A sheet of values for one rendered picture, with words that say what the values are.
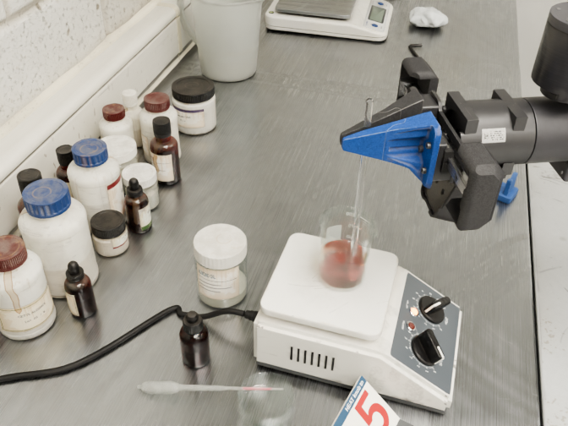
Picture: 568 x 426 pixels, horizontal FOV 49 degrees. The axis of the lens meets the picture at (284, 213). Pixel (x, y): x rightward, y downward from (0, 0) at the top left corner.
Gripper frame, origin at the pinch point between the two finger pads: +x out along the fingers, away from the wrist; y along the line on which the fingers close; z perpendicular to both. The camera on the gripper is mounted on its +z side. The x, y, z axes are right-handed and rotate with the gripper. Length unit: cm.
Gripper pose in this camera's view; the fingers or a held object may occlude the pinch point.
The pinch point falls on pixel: (381, 139)
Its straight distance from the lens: 53.7
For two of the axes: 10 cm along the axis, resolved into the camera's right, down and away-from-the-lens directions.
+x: -9.9, 0.7, -1.1
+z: -0.2, 7.8, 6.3
